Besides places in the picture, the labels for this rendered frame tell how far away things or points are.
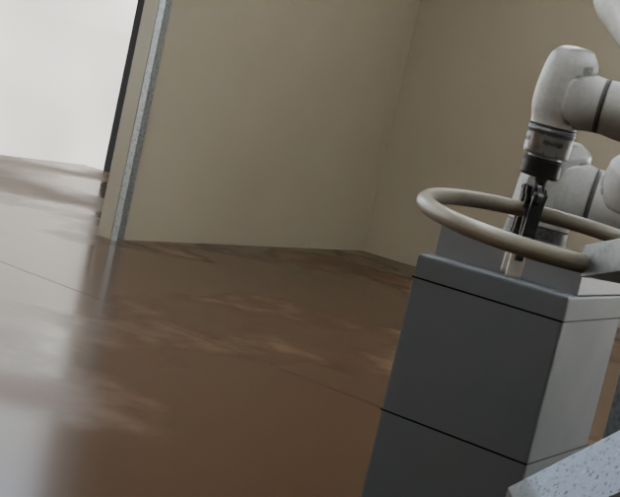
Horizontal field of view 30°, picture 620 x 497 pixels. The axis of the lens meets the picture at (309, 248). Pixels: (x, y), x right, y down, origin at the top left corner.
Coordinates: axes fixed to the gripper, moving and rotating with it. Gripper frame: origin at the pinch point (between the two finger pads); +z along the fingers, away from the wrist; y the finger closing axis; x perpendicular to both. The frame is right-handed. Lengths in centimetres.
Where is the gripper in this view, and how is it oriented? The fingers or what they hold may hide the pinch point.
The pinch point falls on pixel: (515, 258)
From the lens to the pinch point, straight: 229.1
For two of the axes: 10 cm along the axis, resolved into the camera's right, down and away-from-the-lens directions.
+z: -2.5, 9.5, 1.8
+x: 9.7, 2.4, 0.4
